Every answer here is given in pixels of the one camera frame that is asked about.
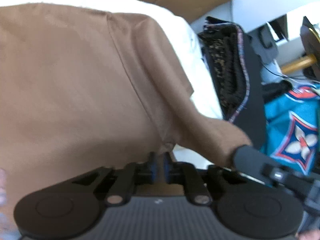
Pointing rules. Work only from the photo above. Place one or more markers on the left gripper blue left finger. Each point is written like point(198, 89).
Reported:
point(118, 186)

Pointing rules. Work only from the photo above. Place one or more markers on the cream bear print duvet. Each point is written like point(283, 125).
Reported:
point(175, 42)

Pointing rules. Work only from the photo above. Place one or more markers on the black knit garment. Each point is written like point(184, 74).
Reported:
point(235, 71)

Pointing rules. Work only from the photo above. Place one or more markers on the teal printed garment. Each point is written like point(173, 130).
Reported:
point(292, 128)

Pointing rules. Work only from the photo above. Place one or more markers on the brown printed t-shirt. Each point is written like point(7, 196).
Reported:
point(87, 92)

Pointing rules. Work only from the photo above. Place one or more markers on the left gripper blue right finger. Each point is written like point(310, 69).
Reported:
point(200, 186)

